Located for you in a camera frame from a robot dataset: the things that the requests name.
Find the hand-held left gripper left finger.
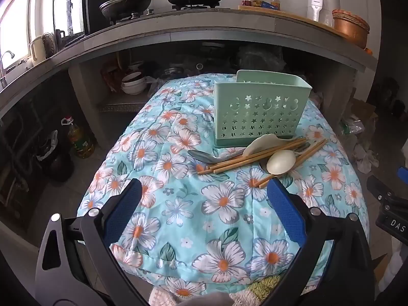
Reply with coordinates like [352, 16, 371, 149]
[34, 178, 150, 306]

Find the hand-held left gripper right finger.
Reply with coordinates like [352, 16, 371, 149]
[266, 178, 373, 306]

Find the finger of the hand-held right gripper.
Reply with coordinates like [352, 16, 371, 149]
[366, 175, 399, 202]
[396, 166, 408, 187]

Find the cream round spoon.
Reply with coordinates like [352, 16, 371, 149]
[266, 150, 297, 175]

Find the white scalloped spoon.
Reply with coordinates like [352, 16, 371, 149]
[243, 134, 283, 157]

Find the green perforated utensil holder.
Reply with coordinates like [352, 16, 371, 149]
[213, 69, 313, 149]

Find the white crumpled plastic bag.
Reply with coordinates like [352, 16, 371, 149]
[355, 145, 380, 174]

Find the clear bag with greens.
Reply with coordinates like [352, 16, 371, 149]
[341, 118, 365, 137]

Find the blue floral blanket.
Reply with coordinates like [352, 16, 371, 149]
[77, 73, 370, 300]

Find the green fluffy towel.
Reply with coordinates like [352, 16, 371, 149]
[249, 276, 282, 298]

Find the open cardboard box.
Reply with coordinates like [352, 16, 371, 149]
[347, 97, 378, 125]

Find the yellow oil bottle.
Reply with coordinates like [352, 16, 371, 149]
[61, 115, 96, 159]

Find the beige fluffy towel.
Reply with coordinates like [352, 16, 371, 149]
[149, 288, 180, 306]

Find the grey plastic bag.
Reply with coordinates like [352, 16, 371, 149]
[36, 130, 60, 162]

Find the stack of white bowls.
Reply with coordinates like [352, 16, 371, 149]
[120, 72, 148, 95]

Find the copper pot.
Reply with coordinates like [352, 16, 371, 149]
[332, 17, 370, 50]

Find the grey concrete counter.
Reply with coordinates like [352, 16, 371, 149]
[0, 8, 378, 122]

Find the brown round woven mat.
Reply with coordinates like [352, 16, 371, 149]
[43, 32, 57, 58]

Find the cream jug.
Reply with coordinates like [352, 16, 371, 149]
[29, 35, 45, 62]

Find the white electric kettle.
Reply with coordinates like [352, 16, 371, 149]
[307, 0, 341, 23]

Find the metal faucet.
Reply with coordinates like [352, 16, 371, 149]
[0, 50, 15, 80]

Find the wooden board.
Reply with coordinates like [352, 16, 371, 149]
[237, 5, 351, 39]

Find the black wok with lid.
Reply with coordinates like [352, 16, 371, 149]
[99, 0, 153, 20]

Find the black glass-door appliance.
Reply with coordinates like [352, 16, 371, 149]
[53, 0, 110, 36]

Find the gas stove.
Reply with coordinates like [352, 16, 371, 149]
[110, 3, 222, 24]

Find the window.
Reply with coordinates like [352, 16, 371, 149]
[0, 0, 35, 66]

